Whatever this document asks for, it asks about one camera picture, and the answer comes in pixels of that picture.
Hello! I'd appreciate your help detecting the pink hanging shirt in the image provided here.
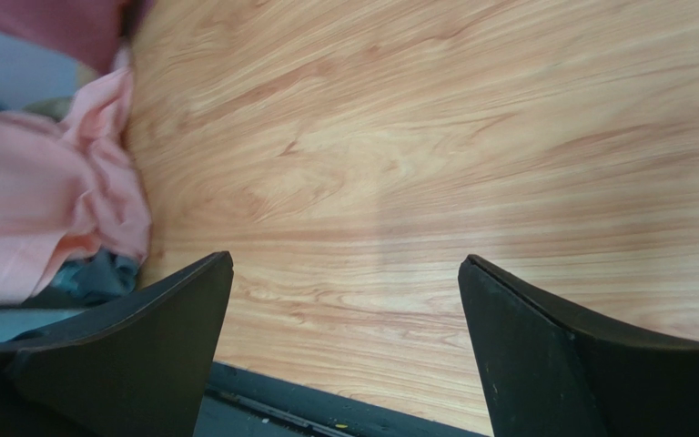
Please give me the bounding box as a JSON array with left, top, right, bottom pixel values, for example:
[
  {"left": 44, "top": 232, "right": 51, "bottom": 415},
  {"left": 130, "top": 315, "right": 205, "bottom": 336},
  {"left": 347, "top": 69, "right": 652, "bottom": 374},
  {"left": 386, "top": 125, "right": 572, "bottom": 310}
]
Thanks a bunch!
[{"left": 0, "top": 47, "right": 151, "bottom": 304}]

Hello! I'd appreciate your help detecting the grey-blue hanging shirt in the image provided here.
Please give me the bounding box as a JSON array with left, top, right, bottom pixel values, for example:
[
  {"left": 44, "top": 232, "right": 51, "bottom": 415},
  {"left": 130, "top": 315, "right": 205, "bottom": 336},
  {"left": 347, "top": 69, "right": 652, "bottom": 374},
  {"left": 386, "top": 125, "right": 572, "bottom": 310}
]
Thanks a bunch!
[{"left": 22, "top": 249, "right": 140, "bottom": 309}]

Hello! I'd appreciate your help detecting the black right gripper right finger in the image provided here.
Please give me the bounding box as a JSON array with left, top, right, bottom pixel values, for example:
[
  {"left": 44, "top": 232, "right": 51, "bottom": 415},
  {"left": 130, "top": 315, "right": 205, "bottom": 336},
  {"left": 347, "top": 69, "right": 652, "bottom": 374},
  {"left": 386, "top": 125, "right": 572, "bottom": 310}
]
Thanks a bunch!
[{"left": 458, "top": 255, "right": 699, "bottom": 436}]

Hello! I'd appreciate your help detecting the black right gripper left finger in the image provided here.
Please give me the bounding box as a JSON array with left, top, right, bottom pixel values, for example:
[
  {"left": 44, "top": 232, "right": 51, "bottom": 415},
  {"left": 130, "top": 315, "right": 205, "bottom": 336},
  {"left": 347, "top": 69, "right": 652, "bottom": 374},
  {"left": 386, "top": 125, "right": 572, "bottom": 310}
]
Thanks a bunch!
[{"left": 0, "top": 251, "right": 234, "bottom": 436}]

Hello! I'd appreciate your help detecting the maroon tank top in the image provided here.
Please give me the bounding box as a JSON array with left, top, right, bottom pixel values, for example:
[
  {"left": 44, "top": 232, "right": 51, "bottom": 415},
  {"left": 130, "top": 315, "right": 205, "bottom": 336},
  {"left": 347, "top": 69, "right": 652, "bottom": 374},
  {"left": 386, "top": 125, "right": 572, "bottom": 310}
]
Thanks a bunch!
[{"left": 0, "top": 0, "right": 155, "bottom": 74}]

